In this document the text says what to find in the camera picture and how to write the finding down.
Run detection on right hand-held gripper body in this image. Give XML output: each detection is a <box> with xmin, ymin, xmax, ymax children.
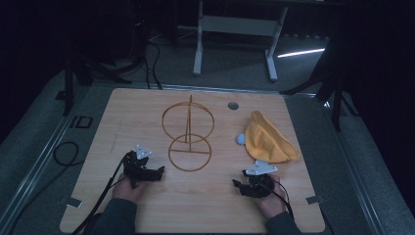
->
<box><xmin>242</xmin><ymin>159</ymin><xmax>279</xmax><ymax>199</ymax></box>

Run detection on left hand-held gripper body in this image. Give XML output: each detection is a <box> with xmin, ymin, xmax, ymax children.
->
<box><xmin>122</xmin><ymin>144</ymin><xmax>155</xmax><ymax>190</ymax></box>

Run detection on person's right hand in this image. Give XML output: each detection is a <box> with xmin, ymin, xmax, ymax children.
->
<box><xmin>254</xmin><ymin>173</ymin><xmax>289</xmax><ymax>219</ymax></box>

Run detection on person's left hand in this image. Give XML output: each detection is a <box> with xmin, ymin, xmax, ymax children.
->
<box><xmin>112</xmin><ymin>175</ymin><xmax>149</xmax><ymax>205</ymax></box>

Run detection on yellow knitted hat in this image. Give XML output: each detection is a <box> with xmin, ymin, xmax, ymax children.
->
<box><xmin>244</xmin><ymin>110</ymin><xmax>301</xmax><ymax>165</ymax></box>

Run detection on grey tape piece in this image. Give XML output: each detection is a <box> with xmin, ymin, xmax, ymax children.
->
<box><xmin>305</xmin><ymin>194</ymin><xmax>326</xmax><ymax>206</ymax></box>
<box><xmin>66</xmin><ymin>197</ymin><xmax>83</xmax><ymax>209</ymax></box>

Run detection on black tripod stand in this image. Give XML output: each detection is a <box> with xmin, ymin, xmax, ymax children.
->
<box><xmin>279</xmin><ymin>62</ymin><xmax>360</xmax><ymax>133</ymax></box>
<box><xmin>54</xmin><ymin>55</ymin><xmax>133</xmax><ymax>118</ymax></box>

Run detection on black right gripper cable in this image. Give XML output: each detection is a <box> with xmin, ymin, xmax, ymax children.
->
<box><xmin>262</xmin><ymin>180</ymin><xmax>296</xmax><ymax>220</ymax></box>

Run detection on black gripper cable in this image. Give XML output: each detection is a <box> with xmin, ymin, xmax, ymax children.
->
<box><xmin>70</xmin><ymin>152</ymin><xmax>129</xmax><ymax>235</ymax></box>
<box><xmin>262</xmin><ymin>180</ymin><xmax>296</xmax><ymax>220</ymax></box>

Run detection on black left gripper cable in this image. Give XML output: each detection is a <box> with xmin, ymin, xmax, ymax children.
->
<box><xmin>70</xmin><ymin>152</ymin><xmax>129</xmax><ymax>235</ymax></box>

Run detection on gold wire hat stand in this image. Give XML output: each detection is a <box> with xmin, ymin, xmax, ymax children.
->
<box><xmin>161</xmin><ymin>94</ymin><xmax>216</xmax><ymax>173</ymax></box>

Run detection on black cable loop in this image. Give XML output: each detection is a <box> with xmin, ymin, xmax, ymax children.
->
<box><xmin>52</xmin><ymin>140</ymin><xmax>80</xmax><ymax>167</ymax></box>

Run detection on metal floor rail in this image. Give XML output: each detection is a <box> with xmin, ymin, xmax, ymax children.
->
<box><xmin>321</xmin><ymin>97</ymin><xmax>390</xmax><ymax>235</ymax></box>
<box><xmin>0</xmin><ymin>85</ymin><xmax>93</xmax><ymax>226</ymax></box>

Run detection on black floor cables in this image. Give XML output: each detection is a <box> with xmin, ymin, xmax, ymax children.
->
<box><xmin>142</xmin><ymin>40</ymin><xmax>164</xmax><ymax>91</ymax></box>

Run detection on white desk frame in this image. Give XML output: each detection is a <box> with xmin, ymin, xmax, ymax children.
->
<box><xmin>192</xmin><ymin>0</ymin><xmax>290</xmax><ymax>82</ymax></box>

